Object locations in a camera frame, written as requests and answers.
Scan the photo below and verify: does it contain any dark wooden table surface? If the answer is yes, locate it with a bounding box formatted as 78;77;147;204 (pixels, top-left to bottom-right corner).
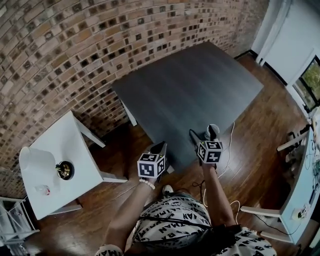
110;40;265;174

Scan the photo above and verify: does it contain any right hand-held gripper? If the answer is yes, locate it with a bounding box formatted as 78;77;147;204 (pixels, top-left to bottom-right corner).
188;124;224;165

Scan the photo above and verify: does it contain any person's left forearm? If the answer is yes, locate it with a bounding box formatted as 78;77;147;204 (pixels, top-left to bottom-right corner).
104;178;156;252

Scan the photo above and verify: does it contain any black cable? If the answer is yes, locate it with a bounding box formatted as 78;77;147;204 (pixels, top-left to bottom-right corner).
252;212;296;236

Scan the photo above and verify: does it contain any white square table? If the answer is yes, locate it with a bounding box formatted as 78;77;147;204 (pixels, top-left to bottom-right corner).
19;110;129;221

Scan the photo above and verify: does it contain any white door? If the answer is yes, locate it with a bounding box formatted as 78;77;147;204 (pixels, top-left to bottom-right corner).
250;0;320;86

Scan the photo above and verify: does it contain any grey cup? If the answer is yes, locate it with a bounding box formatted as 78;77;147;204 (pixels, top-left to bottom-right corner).
204;123;221;140

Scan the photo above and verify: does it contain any person's right forearm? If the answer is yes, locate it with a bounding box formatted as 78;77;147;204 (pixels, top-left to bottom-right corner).
200;162;237;229

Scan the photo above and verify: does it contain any person's patterned clothing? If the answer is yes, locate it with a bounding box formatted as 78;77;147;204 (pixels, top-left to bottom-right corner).
94;191;276;256

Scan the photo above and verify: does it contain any white bead bracelet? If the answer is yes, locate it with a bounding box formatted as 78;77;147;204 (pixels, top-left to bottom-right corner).
138;178;156;190

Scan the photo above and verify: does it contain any white power strip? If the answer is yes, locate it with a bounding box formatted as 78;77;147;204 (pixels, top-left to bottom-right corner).
290;204;311;221

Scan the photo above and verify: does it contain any white cable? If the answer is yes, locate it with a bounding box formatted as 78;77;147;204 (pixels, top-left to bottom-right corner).
202;120;241;210

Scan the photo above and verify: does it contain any clear plastic item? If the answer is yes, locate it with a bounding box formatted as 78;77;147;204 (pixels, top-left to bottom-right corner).
34;184;52;196

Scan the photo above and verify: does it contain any window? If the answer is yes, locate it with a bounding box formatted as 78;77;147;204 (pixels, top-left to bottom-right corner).
291;55;320;113

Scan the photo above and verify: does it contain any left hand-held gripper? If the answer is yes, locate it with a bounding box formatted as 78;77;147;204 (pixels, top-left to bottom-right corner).
136;141;168;180

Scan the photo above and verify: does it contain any white wire rack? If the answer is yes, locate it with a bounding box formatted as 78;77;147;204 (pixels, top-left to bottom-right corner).
0;196;41;252

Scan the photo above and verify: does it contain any light blue desk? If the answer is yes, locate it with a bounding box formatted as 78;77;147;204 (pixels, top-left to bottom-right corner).
279;126;320;246

